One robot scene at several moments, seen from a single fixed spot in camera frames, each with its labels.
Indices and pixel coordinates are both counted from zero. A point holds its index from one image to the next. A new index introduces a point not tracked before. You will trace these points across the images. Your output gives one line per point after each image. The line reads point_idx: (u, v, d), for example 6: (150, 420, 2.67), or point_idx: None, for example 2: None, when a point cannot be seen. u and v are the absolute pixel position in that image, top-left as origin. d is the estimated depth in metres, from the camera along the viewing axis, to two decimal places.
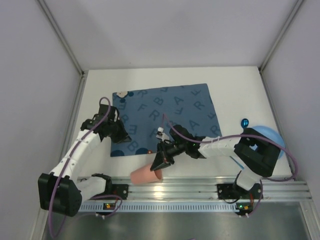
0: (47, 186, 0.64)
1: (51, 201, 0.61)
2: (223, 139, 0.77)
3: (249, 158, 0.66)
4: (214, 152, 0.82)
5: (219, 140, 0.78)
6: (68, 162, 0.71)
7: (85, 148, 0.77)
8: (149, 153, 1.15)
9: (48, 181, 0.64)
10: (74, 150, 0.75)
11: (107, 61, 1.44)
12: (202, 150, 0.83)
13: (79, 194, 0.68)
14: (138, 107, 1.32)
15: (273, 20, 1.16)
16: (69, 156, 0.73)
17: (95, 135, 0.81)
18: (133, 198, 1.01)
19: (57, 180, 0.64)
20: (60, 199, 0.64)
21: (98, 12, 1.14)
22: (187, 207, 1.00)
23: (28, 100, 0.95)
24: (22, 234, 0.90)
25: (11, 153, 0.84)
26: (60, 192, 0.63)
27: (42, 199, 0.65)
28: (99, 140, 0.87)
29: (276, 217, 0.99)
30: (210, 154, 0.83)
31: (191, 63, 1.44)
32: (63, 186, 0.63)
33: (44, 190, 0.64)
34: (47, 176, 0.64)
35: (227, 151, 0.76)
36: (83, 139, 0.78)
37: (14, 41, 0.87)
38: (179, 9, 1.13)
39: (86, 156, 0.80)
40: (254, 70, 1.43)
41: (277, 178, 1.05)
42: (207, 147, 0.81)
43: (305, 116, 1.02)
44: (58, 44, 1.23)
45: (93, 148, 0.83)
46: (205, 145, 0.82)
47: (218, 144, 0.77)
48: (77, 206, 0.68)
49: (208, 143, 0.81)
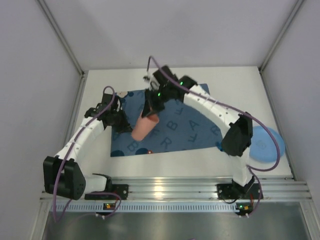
0: (52, 168, 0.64)
1: (56, 183, 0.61)
2: (220, 105, 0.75)
3: (233, 140, 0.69)
4: (197, 106, 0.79)
5: (215, 104, 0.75)
6: (72, 146, 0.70)
7: (89, 134, 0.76)
8: (149, 153, 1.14)
9: (53, 164, 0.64)
10: (78, 135, 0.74)
11: (107, 61, 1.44)
12: (187, 97, 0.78)
13: (83, 178, 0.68)
14: (138, 107, 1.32)
15: (272, 20, 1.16)
16: (73, 139, 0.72)
17: (99, 122, 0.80)
18: (133, 198, 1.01)
19: (62, 162, 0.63)
20: (65, 182, 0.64)
21: (98, 13, 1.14)
22: (187, 207, 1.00)
23: (29, 101, 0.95)
24: (22, 233, 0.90)
25: (11, 153, 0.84)
26: (65, 174, 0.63)
27: (47, 182, 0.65)
28: (103, 129, 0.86)
29: (276, 217, 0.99)
30: (190, 104, 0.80)
31: (191, 63, 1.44)
32: (69, 169, 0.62)
33: (49, 172, 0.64)
34: (53, 158, 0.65)
35: (214, 117, 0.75)
36: (87, 125, 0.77)
37: (14, 42, 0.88)
38: (179, 10, 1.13)
39: (90, 142, 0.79)
40: (254, 70, 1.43)
41: (277, 178, 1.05)
42: (196, 101, 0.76)
43: (306, 115, 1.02)
44: (58, 45, 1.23)
45: (96, 136, 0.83)
46: (195, 98, 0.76)
47: (213, 108, 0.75)
48: (80, 190, 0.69)
49: (199, 97, 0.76)
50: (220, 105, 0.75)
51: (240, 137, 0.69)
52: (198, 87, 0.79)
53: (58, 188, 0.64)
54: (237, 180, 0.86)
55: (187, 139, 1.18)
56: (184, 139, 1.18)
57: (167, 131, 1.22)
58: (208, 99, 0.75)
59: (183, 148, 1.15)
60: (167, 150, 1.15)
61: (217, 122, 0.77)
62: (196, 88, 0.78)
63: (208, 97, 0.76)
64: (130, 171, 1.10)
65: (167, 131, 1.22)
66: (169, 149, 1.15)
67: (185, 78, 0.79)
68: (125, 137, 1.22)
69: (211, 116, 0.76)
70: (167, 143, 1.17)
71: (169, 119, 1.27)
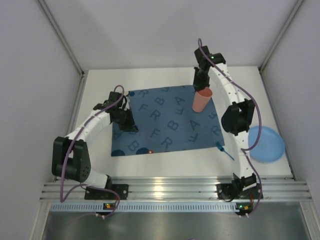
0: (62, 148, 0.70)
1: (65, 162, 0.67)
2: (233, 85, 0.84)
3: (230, 116, 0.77)
4: (216, 81, 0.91)
5: (230, 83, 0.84)
6: (82, 130, 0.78)
7: (97, 122, 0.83)
8: (150, 153, 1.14)
9: (63, 144, 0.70)
10: (88, 121, 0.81)
11: (108, 61, 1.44)
12: (211, 69, 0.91)
13: (89, 162, 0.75)
14: (139, 107, 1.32)
15: (272, 20, 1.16)
16: (84, 124, 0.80)
17: (106, 115, 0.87)
18: (133, 198, 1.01)
19: (71, 142, 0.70)
20: (73, 163, 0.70)
21: (98, 13, 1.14)
22: (187, 207, 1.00)
23: (28, 101, 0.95)
24: (22, 233, 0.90)
25: (11, 153, 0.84)
26: (73, 154, 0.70)
27: (55, 162, 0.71)
28: (109, 122, 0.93)
29: (276, 217, 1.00)
30: (212, 78, 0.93)
31: (191, 63, 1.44)
32: (78, 147, 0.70)
33: (59, 152, 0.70)
34: (63, 139, 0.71)
35: (224, 93, 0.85)
36: (96, 115, 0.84)
37: (14, 42, 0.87)
38: (179, 10, 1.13)
39: (97, 131, 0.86)
40: (254, 70, 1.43)
41: (277, 178, 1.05)
42: (216, 75, 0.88)
43: (305, 115, 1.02)
44: (58, 45, 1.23)
45: (102, 128, 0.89)
46: (216, 71, 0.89)
47: (226, 85, 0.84)
48: (85, 173, 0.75)
49: (220, 74, 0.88)
50: (233, 85, 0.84)
51: (237, 118, 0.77)
52: (224, 66, 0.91)
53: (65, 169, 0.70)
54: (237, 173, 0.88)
55: (188, 139, 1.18)
56: (185, 139, 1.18)
57: (168, 131, 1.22)
58: (226, 76, 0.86)
59: (183, 148, 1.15)
60: (169, 150, 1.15)
61: (225, 99, 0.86)
62: (222, 66, 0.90)
63: (227, 75, 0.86)
64: (130, 171, 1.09)
65: (168, 131, 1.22)
66: (170, 149, 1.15)
67: (216, 54, 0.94)
68: (127, 136, 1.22)
69: (223, 91, 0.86)
70: (169, 143, 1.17)
71: (170, 119, 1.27)
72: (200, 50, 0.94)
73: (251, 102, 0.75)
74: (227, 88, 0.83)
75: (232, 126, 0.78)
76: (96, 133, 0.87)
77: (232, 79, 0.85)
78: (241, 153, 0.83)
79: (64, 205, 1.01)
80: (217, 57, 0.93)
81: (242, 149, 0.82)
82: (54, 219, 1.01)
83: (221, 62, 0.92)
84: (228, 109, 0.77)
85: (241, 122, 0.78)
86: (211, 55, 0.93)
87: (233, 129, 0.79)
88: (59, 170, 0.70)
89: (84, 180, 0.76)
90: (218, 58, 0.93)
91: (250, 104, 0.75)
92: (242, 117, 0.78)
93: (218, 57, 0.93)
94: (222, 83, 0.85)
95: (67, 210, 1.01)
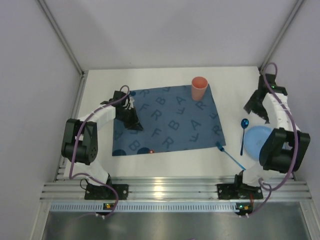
0: (73, 128, 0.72)
1: (77, 139, 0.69)
2: (287, 115, 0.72)
3: (273, 142, 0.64)
4: (269, 111, 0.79)
5: (284, 111, 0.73)
6: (91, 114, 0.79)
7: (105, 113, 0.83)
8: (151, 153, 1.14)
9: (74, 125, 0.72)
10: (98, 109, 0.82)
11: (107, 61, 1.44)
12: (267, 97, 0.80)
13: (97, 143, 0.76)
14: (140, 107, 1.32)
15: (273, 21, 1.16)
16: (93, 111, 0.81)
17: (112, 108, 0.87)
18: (133, 198, 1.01)
19: (82, 123, 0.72)
20: (84, 142, 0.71)
21: (98, 13, 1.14)
22: (187, 207, 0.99)
23: (28, 101, 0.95)
24: (22, 234, 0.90)
25: (11, 153, 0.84)
26: (85, 133, 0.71)
27: (65, 141, 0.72)
28: (114, 117, 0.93)
29: (276, 216, 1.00)
30: (265, 106, 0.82)
31: (191, 63, 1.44)
32: (89, 127, 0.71)
33: (70, 131, 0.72)
34: (74, 120, 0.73)
35: (274, 120, 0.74)
36: (105, 106, 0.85)
37: (13, 43, 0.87)
38: (179, 10, 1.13)
39: (103, 122, 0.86)
40: (255, 70, 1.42)
41: (277, 178, 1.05)
42: (272, 101, 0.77)
43: (305, 116, 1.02)
44: (58, 45, 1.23)
45: (106, 121, 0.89)
46: (272, 98, 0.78)
47: (280, 112, 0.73)
48: (93, 154, 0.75)
49: (276, 101, 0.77)
50: (287, 114, 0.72)
51: (279, 147, 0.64)
52: (283, 97, 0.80)
53: (76, 150, 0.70)
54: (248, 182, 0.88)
55: (189, 139, 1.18)
56: (186, 139, 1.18)
57: (169, 131, 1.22)
58: (282, 105, 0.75)
59: (184, 148, 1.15)
60: (169, 150, 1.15)
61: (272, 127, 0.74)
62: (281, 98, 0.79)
63: (284, 104, 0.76)
64: (130, 171, 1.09)
65: (169, 131, 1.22)
66: (171, 149, 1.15)
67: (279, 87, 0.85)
68: (127, 136, 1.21)
69: (273, 121, 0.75)
70: (169, 143, 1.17)
71: (170, 119, 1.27)
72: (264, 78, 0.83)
73: (305, 135, 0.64)
74: (280, 116, 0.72)
75: (270, 157, 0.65)
76: (102, 124, 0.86)
77: (288, 109, 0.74)
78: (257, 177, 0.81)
79: (65, 205, 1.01)
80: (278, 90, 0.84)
81: (259, 179, 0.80)
82: (54, 219, 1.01)
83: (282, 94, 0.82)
84: (271, 134, 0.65)
85: (282, 159, 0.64)
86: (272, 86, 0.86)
87: (269, 163, 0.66)
88: (70, 151, 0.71)
89: (93, 160, 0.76)
90: (279, 89, 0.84)
91: (304, 138, 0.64)
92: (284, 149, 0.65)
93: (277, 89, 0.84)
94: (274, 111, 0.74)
95: (67, 210, 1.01)
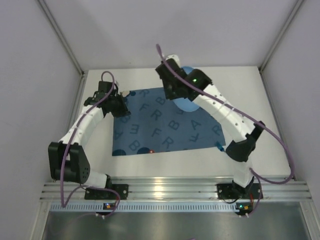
0: (57, 153, 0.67)
1: (63, 164, 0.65)
2: (236, 114, 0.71)
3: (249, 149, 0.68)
4: (209, 109, 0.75)
5: (232, 111, 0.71)
6: (76, 131, 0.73)
7: (91, 120, 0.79)
8: (151, 153, 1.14)
9: (57, 148, 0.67)
10: (81, 120, 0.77)
11: (108, 62, 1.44)
12: (198, 97, 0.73)
13: (87, 162, 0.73)
14: (140, 107, 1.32)
15: (273, 20, 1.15)
16: (76, 125, 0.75)
17: (98, 109, 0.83)
18: (133, 198, 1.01)
19: (66, 147, 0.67)
20: (72, 166, 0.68)
21: (98, 12, 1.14)
22: (187, 207, 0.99)
23: (29, 101, 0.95)
24: (22, 233, 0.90)
25: (11, 152, 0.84)
26: (70, 158, 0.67)
27: (52, 167, 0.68)
28: (103, 116, 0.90)
29: (275, 216, 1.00)
30: (198, 103, 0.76)
31: (191, 63, 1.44)
32: (74, 152, 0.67)
33: (55, 157, 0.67)
34: (57, 144, 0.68)
35: (228, 124, 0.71)
36: (88, 112, 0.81)
37: (13, 43, 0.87)
38: (179, 10, 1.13)
39: (92, 128, 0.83)
40: (254, 70, 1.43)
41: (278, 178, 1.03)
42: (212, 104, 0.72)
43: (305, 115, 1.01)
44: (58, 45, 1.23)
45: (96, 123, 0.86)
46: (209, 100, 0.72)
47: (231, 116, 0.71)
48: (85, 174, 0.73)
49: (215, 102, 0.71)
50: (236, 112, 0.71)
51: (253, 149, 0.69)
52: (213, 88, 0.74)
53: (64, 173, 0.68)
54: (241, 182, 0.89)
55: (189, 139, 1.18)
56: (186, 138, 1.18)
57: (169, 131, 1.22)
58: (225, 104, 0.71)
59: (184, 148, 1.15)
60: (169, 150, 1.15)
61: (228, 129, 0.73)
62: (210, 89, 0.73)
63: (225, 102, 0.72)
64: (130, 171, 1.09)
65: (169, 131, 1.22)
66: (171, 149, 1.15)
67: (194, 73, 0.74)
68: (127, 136, 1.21)
69: (223, 124, 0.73)
70: (169, 143, 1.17)
71: (170, 119, 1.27)
72: (171, 70, 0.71)
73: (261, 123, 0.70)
74: (233, 118, 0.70)
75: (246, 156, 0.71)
76: (91, 131, 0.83)
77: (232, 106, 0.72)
78: (247, 171, 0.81)
79: (65, 205, 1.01)
80: (200, 80, 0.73)
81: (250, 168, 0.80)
82: (54, 219, 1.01)
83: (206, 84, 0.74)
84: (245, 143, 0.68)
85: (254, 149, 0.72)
86: (190, 77, 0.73)
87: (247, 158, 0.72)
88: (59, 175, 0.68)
89: (84, 182, 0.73)
90: (200, 79, 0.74)
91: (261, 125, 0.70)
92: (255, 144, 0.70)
93: (200, 77, 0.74)
94: (221, 113, 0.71)
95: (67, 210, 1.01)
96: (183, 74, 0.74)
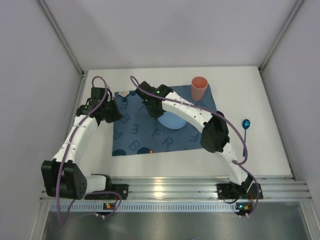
0: (51, 171, 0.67)
1: (58, 183, 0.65)
2: (194, 109, 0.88)
3: (211, 134, 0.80)
4: (175, 111, 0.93)
5: (190, 107, 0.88)
6: (69, 147, 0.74)
7: (84, 132, 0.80)
8: (151, 153, 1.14)
9: (51, 167, 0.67)
10: (73, 135, 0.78)
11: (108, 62, 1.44)
12: (164, 104, 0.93)
13: (82, 178, 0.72)
14: (140, 107, 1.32)
15: (273, 20, 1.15)
16: (69, 140, 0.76)
17: (91, 120, 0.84)
18: (133, 198, 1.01)
19: (60, 165, 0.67)
20: (67, 183, 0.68)
21: (98, 12, 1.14)
22: (187, 207, 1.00)
23: (28, 101, 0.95)
24: (22, 233, 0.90)
25: (11, 152, 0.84)
26: (65, 176, 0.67)
27: (48, 185, 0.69)
28: (96, 125, 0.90)
29: (275, 216, 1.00)
30: (168, 108, 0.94)
31: (192, 62, 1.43)
32: (68, 170, 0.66)
33: (49, 176, 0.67)
34: (50, 162, 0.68)
35: (190, 118, 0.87)
36: (80, 124, 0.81)
37: (13, 43, 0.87)
38: (179, 10, 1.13)
39: (87, 139, 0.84)
40: (254, 70, 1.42)
41: (277, 178, 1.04)
42: (173, 105, 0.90)
43: (305, 115, 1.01)
44: (58, 45, 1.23)
45: (91, 133, 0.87)
46: (171, 103, 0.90)
47: (189, 110, 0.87)
48: (82, 189, 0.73)
49: (175, 103, 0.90)
50: (194, 107, 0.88)
51: (215, 134, 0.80)
52: (174, 94, 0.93)
53: (60, 190, 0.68)
54: (236, 181, 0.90)
55: (189, 140, 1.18)
56: (186, 138, 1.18)
57: (169, 131, 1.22)
58: (182, 103, 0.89)
59: (184, 148, 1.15)
60: (169, 150, 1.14)
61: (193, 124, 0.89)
62: (172, 95, 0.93)
63: (182, 101, 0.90)
64: (130, 171, 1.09)
65: (169, 131, 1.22)
66: (171, 149, 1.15)
67: (161, 87, 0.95)
68: (127, 136, 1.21)
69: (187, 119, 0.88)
70: (169, 143, 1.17)
71: None
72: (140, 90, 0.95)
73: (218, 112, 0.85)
74: (191, 112, 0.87)
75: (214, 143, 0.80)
76: (86, 142, 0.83)
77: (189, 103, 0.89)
78: (230, 164, 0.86)
79: (65, 205, 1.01)
80: (163, 91, 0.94)
81: (232, 160, 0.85)
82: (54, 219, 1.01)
83: (169, 93, 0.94)
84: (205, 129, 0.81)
85: (221, 135, 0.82)
86: (156, 90, 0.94)
87: (217, 146, 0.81)
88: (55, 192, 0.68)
89: (82, 198, 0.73)
90: (163, 90, 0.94)
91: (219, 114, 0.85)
92: (219, 131, 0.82)
93: (164, 90, 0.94)
94: (181, 111, 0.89)
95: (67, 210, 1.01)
96: (152, 89, 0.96)
